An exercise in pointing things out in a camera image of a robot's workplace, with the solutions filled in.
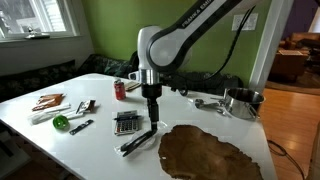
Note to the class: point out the small white stick packet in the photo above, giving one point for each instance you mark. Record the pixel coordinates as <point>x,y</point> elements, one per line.
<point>74,115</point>

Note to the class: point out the white wall outlet plate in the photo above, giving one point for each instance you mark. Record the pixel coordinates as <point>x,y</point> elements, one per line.
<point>245,21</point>

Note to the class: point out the white framed window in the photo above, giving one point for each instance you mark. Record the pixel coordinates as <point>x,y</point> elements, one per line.
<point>36,16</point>

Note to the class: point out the brown wood slab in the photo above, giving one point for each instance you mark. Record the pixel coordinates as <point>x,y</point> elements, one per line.
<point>206,153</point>

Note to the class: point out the black flat strip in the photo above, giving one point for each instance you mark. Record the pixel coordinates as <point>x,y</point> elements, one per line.
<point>81,127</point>

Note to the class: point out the white plastic packet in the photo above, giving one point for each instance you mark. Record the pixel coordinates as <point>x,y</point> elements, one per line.
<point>46,115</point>

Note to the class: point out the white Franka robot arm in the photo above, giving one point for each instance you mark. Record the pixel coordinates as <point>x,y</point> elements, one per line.
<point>166,50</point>

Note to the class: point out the white door frame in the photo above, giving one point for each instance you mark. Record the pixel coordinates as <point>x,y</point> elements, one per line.
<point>266,46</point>

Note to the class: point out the small figure on dish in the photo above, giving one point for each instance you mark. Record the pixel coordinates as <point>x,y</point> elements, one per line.
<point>36,34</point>

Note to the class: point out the green ball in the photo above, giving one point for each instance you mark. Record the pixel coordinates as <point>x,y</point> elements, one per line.
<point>61,122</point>

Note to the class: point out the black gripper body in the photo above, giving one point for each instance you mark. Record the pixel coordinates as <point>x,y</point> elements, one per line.
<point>153,110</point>

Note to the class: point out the red soda can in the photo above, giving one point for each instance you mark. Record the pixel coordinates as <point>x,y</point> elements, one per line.
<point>119,90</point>

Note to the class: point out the beige notepad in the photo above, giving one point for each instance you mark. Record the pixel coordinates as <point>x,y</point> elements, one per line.
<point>132,85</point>

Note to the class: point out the grey calculator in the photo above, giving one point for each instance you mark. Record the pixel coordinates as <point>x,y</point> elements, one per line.
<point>126,125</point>

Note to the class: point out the orange snack packet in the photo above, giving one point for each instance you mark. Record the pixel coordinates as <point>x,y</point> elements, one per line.
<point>48,101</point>

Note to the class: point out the brown wooden cabinet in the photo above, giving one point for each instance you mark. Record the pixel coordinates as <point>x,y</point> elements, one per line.
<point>288,65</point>

